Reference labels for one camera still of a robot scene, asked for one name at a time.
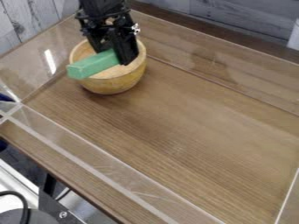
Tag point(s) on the green rectangular block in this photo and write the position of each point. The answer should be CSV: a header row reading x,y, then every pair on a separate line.
x,y
96,63

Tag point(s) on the yellow-brown wooden bowl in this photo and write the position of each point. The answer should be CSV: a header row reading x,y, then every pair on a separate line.
x,y
117,79

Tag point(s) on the clear acrylic tray walls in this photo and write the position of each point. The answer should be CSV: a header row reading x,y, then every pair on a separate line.
x,y
197,147

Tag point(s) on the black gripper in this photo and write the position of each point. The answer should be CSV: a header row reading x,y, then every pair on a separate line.
x,y
101,15

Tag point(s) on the blue object at left edge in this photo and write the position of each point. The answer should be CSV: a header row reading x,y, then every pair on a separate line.
x,y
5,99

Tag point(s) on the grey metal bracket with screw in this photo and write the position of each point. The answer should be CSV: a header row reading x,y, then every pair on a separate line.
x,y
57,210

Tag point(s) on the black table leg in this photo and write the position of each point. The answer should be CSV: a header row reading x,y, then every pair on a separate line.
x,y
50,184

